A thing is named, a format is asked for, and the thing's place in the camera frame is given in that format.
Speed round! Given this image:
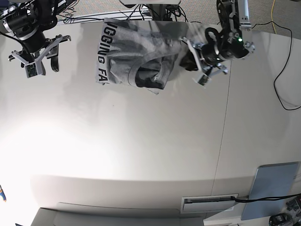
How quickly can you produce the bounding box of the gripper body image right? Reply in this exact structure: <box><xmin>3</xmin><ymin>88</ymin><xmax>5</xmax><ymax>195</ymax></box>
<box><xmin>180</xmin><ymin>37</ymin><xmax>229</xmax><ymax>77</ymax></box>

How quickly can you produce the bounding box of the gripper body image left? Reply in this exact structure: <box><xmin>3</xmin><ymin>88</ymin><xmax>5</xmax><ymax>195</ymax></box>
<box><xmin>8</xmin><ymin>34</ymin><xmax>71</xmax><ymax>68</ymax></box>

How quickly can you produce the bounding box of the grey T-shirt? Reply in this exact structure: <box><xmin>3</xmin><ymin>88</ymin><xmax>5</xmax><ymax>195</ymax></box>
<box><xmin>95</xmin><ymin>18</ymin><xmax>204</xmax><ymax>94</ymax></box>

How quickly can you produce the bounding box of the blue-grey flat panel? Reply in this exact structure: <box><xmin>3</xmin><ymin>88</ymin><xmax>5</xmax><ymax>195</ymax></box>
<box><xmin>241</xmin><ymin>162</ymin><xmax>299</xmax><ymax>221</ymax></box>

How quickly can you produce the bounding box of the blue orange tool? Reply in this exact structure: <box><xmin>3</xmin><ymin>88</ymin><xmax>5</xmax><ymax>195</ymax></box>
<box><xmin>0</xmin><ymin>186</ymin><xmax>7</xmax><ymax>202</ymax></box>

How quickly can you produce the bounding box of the black device bottom right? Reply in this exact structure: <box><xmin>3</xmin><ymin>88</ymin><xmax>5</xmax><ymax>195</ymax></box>
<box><xmin>269</xmin><ymin>213</ymin><xmax>292</xmax><ymax>226</ymax></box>

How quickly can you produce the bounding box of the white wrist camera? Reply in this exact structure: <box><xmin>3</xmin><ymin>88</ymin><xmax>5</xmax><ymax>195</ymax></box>
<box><xmin>24</xmin><ymin>62</ymin><xmax>46</xmax><ymax>78</ymax></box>
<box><xmin>192</xmin><ymin>74</ymin><xmax>212</xmax><ymax>88</ymax></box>

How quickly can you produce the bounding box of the central stand with cables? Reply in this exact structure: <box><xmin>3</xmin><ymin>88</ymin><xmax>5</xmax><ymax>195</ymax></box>
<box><xmin>119</xmin><ymin>0</ymin><xmax>188</xmax><ymax>22</ymax></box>

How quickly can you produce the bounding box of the black cable on table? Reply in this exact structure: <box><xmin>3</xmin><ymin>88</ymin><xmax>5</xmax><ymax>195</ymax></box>
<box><xmin>216</xmin><ymin>20</ymin><xmax>301</xmax><ymax>111</ymax></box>

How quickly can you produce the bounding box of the yellow cable on floor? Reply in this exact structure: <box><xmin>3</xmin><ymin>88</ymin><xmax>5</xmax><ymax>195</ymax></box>
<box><xmin>270</xmin><ymin>0</ymin><xmax>278</xmax><ymax>34</ymax></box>

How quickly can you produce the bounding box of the white cable tray box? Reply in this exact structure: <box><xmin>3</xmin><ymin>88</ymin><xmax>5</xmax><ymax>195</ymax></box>
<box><xmin>180</xmin><ymin>194</ymin><xmax>238</xmax><ymax>214</ymax></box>

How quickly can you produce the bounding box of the black cable to tray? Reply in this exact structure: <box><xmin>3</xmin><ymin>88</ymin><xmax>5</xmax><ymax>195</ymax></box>
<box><xmin>230</xmin><ymin>194</ymin><xmax>301</xmax><ymax>203</ymax></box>

